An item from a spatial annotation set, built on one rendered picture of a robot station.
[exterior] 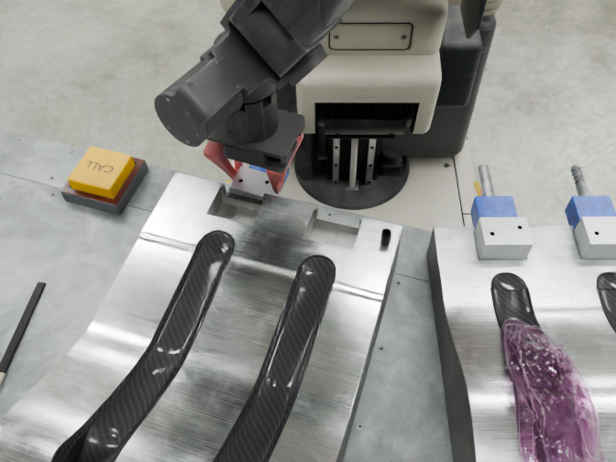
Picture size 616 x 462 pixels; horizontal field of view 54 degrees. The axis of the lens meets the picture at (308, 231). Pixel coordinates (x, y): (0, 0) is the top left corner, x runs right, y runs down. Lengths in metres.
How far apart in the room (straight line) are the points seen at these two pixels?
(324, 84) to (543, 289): 0.46
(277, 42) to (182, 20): 1.98
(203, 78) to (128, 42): 1.91
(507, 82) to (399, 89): 1.31
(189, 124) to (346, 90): 0.44
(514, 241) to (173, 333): 0.36
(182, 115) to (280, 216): 0.16
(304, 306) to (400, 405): 0.14
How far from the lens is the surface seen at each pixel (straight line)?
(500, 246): 0.66
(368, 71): 0.95
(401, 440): 0.63
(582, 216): 0.72
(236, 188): 0.72
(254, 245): 0.62
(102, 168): 0.80
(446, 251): 0.67
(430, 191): 1.48
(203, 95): 0.54
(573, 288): 0.68
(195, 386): 0.56
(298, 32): 0.51
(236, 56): 0.56
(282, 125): 0.67
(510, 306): 0.66
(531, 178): 1.96
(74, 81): 2.34
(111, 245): 0.77
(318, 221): 0.66
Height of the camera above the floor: 1.40
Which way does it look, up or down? 54 degrees down
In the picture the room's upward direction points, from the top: 2 degrees counter-clockwise
